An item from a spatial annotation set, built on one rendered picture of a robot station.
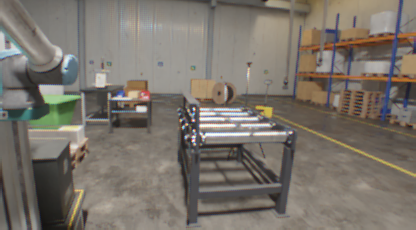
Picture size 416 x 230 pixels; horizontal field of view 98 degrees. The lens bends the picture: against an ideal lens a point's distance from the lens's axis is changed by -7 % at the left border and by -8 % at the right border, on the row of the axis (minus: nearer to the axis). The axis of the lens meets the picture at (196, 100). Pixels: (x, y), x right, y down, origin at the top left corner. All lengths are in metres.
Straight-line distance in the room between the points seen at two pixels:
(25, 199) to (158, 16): 11.78
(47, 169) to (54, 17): 12.75
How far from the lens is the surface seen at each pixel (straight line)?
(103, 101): 6.24
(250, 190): 2.13
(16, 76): 1.18
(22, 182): 1.57
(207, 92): 9.70
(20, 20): 0.91
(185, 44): 12.39
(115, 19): 12.90
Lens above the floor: 1.44
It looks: 9 degrees down
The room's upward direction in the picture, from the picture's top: 2 degrees clockwise
